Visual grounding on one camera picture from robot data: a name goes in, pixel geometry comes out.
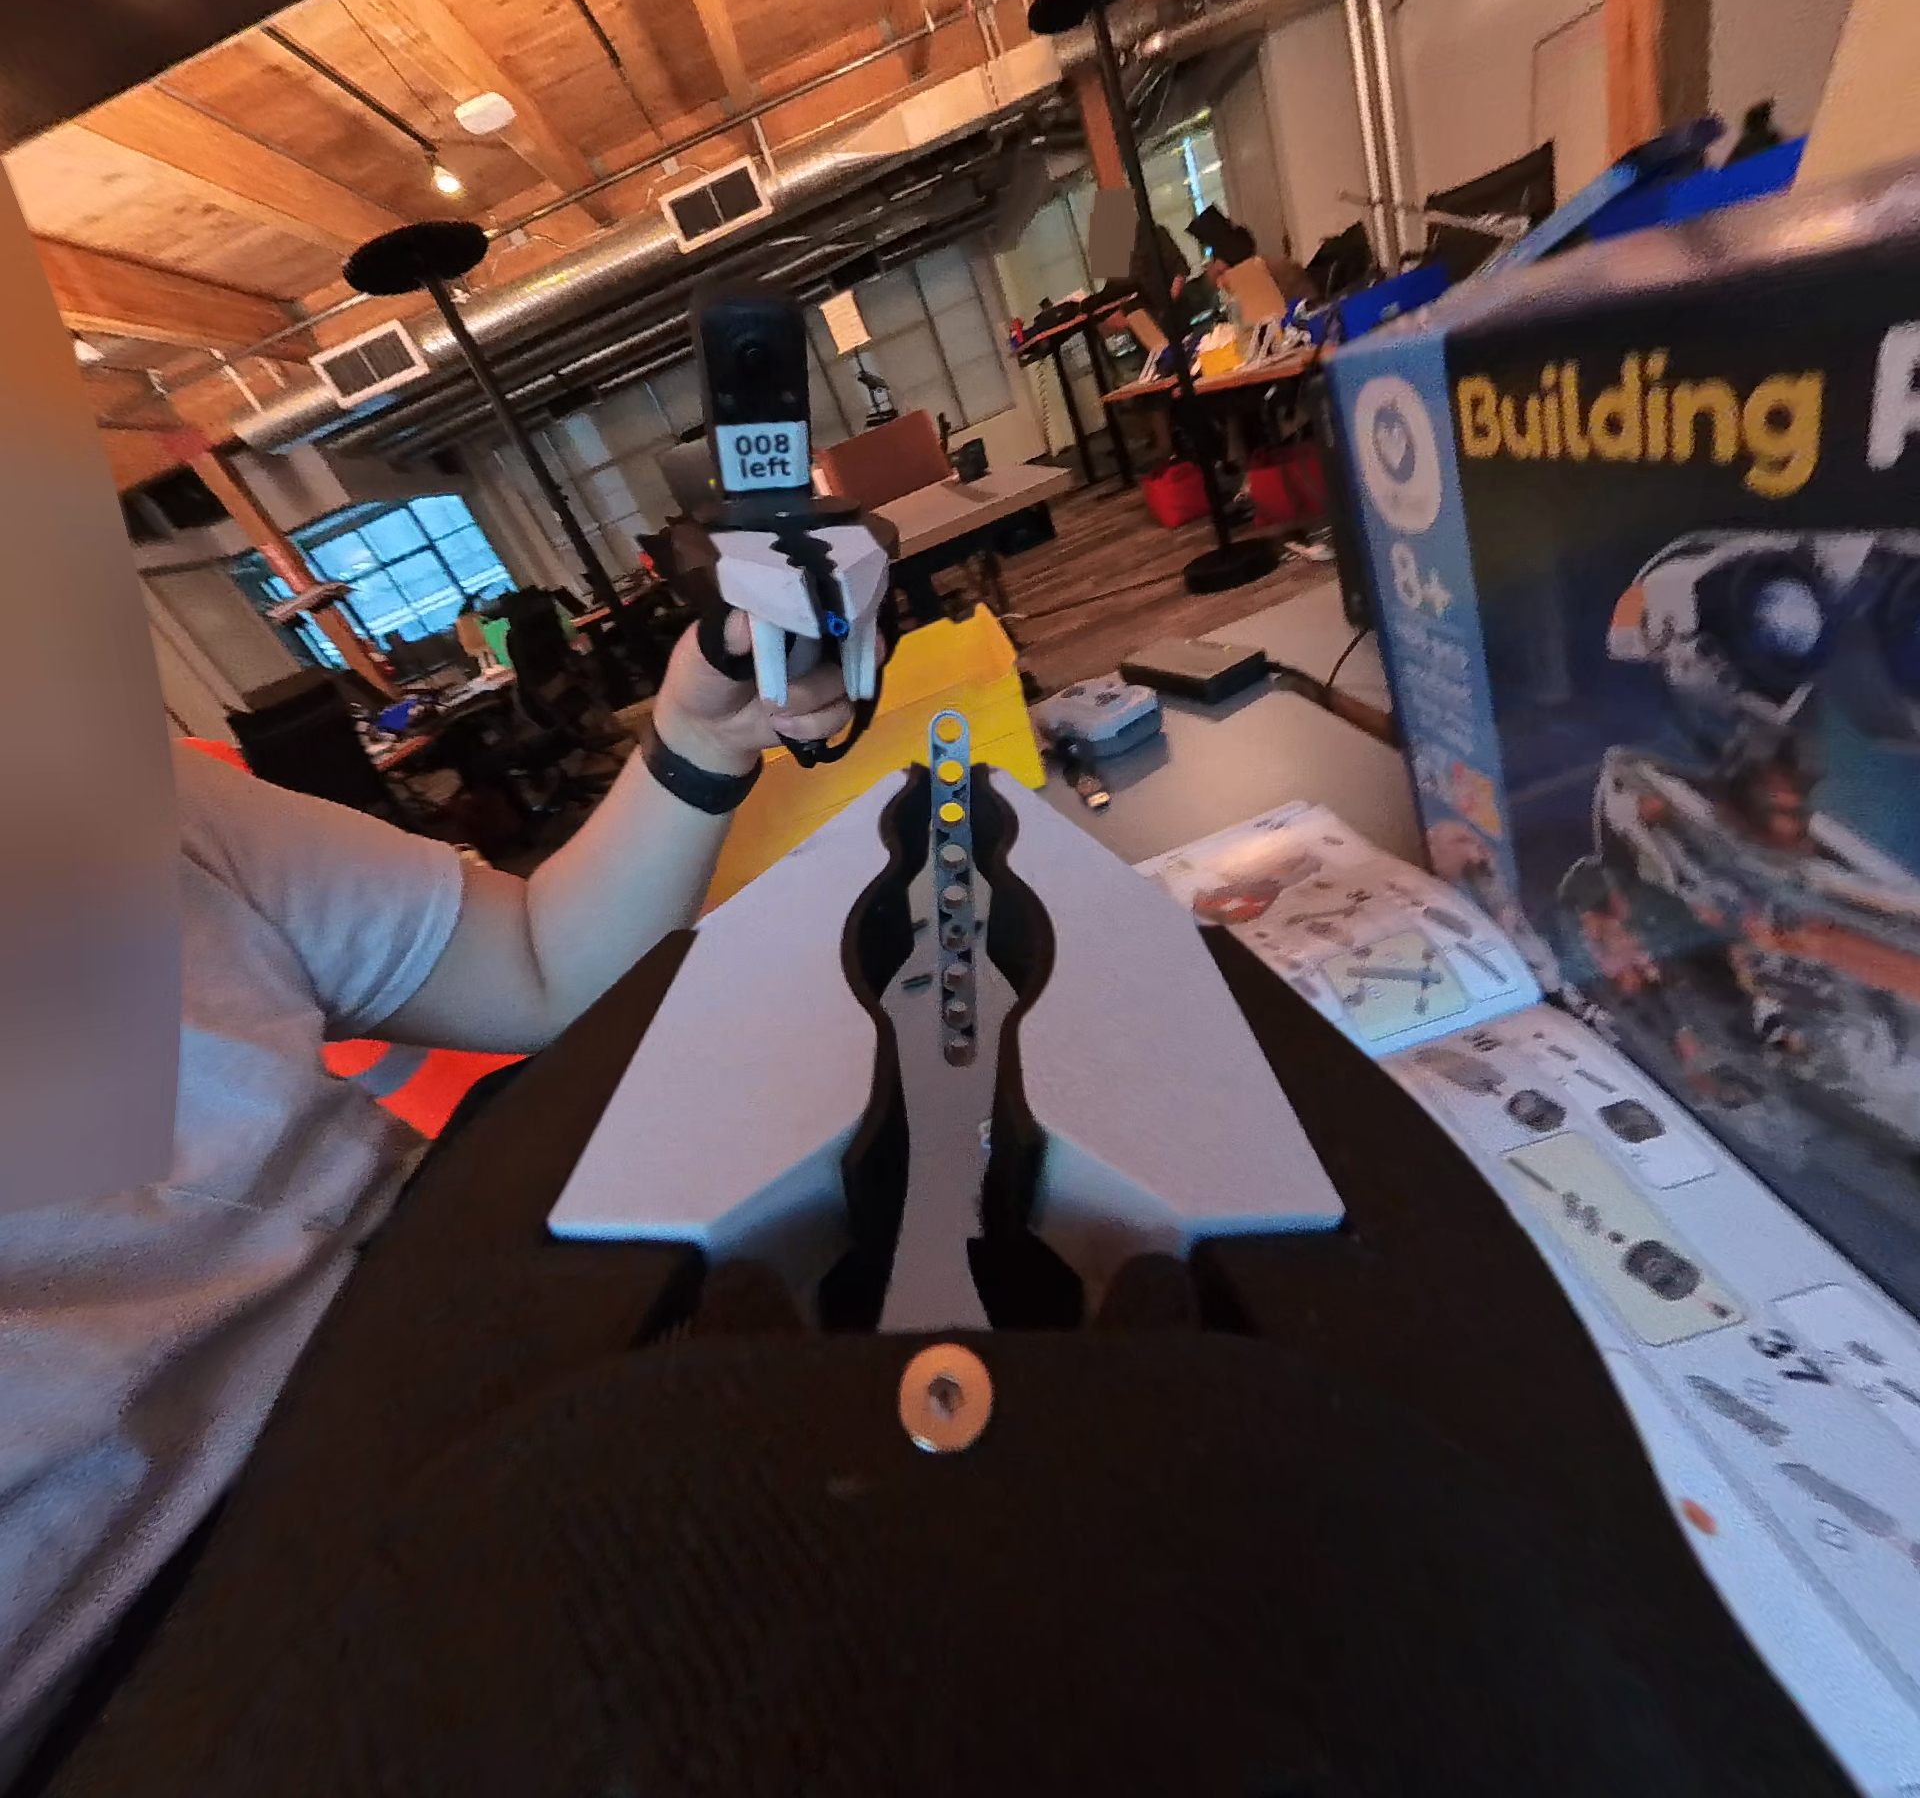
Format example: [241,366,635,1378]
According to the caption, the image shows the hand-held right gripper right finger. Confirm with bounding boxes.
[966,762,1348,1331]

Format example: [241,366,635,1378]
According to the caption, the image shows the black flat device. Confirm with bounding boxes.
[1121,637,1269,706]

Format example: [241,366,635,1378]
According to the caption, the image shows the blue plastic bin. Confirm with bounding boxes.
[1532,116,1809,248]

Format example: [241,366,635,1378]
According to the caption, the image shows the white instruction sheet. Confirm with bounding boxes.
[1135,798,1920,1798]

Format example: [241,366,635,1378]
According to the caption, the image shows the person's grey t-shirt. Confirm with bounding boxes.
[0,740,466,1724]

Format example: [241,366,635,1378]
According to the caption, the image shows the black cable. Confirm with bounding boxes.
[1267,620,1389,699]

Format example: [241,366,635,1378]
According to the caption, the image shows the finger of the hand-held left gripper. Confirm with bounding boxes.
[716,535,815,706]
[821,528,895,706]

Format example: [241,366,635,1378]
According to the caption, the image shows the robot kit box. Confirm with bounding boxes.
[1324,155,1920,1317]

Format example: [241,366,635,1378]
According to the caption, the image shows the grey table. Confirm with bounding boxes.
[861,462,1074,586]

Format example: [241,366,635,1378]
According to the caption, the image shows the brown chair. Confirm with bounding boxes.
[815,411,956,511]

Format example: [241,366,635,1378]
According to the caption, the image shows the black wristband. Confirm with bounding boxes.
[641,726,762,815]

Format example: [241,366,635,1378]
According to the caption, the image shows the small grey-blue motor block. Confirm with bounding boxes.
[1041,681,1167,762]

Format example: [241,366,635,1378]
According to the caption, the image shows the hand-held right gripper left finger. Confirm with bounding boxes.
[545,762,934,1331]

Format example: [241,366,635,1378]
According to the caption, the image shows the grey toy beam with holes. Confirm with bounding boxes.
[900,706,992,1069]

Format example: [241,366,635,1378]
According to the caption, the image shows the person's left hand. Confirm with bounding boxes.
[655,607,866,778]

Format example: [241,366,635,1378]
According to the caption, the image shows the yellow plastic bin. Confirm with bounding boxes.
[701,604,1047,913]

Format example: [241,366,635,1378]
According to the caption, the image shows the orange safety vest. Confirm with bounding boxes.
[321,1034,529,1144]

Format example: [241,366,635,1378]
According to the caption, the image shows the person's left forearm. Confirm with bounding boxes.
[321,769,750,1053]

